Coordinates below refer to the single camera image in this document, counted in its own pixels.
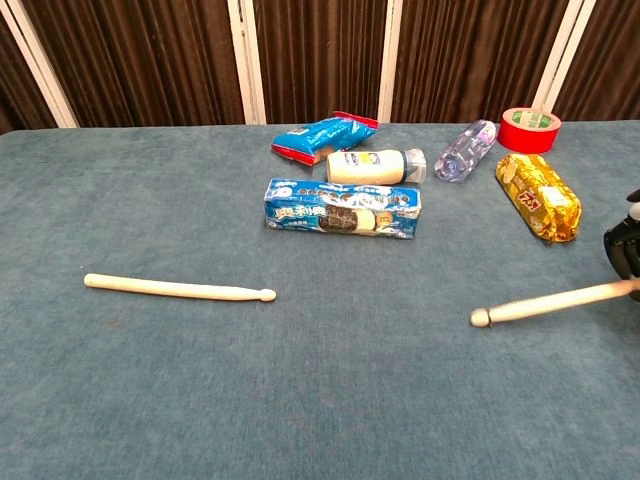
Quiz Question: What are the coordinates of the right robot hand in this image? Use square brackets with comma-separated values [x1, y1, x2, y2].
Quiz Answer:
[602, 188, 640, 303]

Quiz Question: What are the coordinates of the clear plastic water bottle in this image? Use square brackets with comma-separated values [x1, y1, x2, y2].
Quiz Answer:
[433, 119, 498, 184]

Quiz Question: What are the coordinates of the white screen frame post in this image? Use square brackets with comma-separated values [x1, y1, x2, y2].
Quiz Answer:
[227, 0, 267, 126]
[531, 0, 599, 121]
[0, 0, 80, 129]
[377, 0, 404, 124]

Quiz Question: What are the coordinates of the red tape roll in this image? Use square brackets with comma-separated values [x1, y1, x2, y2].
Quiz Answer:
[496, 106, 562, 155]

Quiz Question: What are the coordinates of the blue red-edged snack bag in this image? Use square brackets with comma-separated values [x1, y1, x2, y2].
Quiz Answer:
[270, 110, 380, 167]

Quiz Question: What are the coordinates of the blue cookie box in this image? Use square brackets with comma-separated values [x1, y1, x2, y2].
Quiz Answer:
[263, 177, 423, 240]

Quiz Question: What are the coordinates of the white milk bottle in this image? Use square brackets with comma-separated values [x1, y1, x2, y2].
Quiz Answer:
[326, 148, 428, 185]

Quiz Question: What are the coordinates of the gold foil snack pack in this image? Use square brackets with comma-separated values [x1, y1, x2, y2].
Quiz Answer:
[494, 153, 583, 244]

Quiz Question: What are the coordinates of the dark brown curtain panel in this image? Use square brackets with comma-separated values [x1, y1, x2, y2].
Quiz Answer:
[553, 0, 640, 121]
[249, 0, 389, 125]
[0, 19, 59, 134]
[22, 0, 246, 128]
[391, 0, 571, 124]

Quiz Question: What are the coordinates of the pale wooden drumstick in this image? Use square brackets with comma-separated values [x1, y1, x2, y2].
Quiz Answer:
[83, 272, 278, 303]
[469, 278, 640, 329]

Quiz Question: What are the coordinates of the blue table cloth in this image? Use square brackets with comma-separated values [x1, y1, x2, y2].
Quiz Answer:
[0, 119, 640, 480]

